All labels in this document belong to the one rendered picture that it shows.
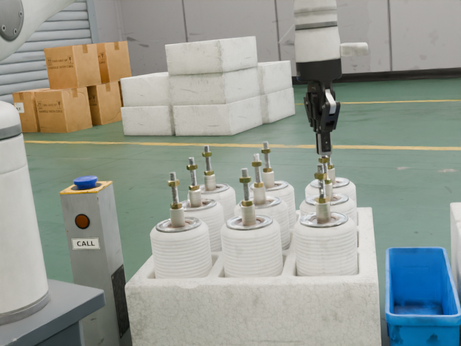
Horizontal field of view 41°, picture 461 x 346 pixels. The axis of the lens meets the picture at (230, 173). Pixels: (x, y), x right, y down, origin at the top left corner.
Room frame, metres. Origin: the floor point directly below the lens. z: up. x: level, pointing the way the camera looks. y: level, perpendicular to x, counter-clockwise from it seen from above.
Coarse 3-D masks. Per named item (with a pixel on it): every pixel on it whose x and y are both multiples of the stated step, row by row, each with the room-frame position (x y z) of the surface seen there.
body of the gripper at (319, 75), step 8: (296, 64) 1.04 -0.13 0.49; (304, 64) 1.02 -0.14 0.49; (312, 64) 1.01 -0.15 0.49; (320, 64) 1.01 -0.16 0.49; (328, 64) 1.01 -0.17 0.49; (336, 64) 1.02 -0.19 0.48; (296, 72) 1.04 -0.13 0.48; (304, 72) 1.02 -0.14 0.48; (312, 72) 1.01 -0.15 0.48; (320, 72) 1.01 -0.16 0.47; (328, 72) 1.01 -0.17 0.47; (336, 72) 1.02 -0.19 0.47; (304, 80) 1.02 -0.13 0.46; (312, 80) 1.01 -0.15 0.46; (320, 80) 1.01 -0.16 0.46; (328, 80) 1.01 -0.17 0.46; (312, 88) 1.05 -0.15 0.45; (320, 88) 1.01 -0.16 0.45; (328, 88) 1.01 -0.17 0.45; (320, 96) 1.01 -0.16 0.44; (320, 104) 1.02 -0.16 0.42; (320, 112) 1.03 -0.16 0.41
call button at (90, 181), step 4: (84, 176) 1.07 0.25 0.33; (88, 176) 1.07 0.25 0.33; (92, 176) 1.06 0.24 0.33; (76, 180) 1.05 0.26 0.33; (80, 180) 1.04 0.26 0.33; (84, 180) 1.04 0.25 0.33; (88, 180) 1.04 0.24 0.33; (92, 180) 1.05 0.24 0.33; (96, 180) 1.06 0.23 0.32; (76, 184) 1.04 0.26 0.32; (80, 184) 1.04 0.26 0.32; (84, 184) 1.04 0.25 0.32; (88, 184) 1.04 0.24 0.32; (92, 184) 1.05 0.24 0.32; (80, 188) 1.04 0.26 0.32
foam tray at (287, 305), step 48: (144, 288) 0.91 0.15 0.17; (192, 288) 0.90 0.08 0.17; (240, 288) 0.88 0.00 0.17; (288, 288) 0.87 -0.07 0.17; (336, 288) 0.85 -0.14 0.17; (144, 336) 0.92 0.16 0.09; (192, 336) 0.90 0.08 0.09; (240, 336) 0.88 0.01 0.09; (288, 336) 0.87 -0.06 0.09; (336, 336) 0.85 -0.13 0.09
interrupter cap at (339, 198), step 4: (308, 196) 1.07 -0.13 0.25; (312, 196) 1.07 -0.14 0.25; (316, 196) 1.06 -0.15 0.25; (336, 196) 1.06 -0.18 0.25; (340, 196) 1.05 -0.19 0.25; (344, 196) 1.05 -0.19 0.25; (308, 200) 1.04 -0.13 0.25; (312, 200) 1.04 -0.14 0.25; (336, 200) 1.03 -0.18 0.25; (340, 200) 1.02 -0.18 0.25; (344, 200) 1.02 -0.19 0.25; (308, 204) 1.03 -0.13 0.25; (312, 204) 1.02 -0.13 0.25; (332, 204) 1.01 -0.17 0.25; (336, 204) 1.01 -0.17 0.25; (340, 204) 1.01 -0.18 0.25
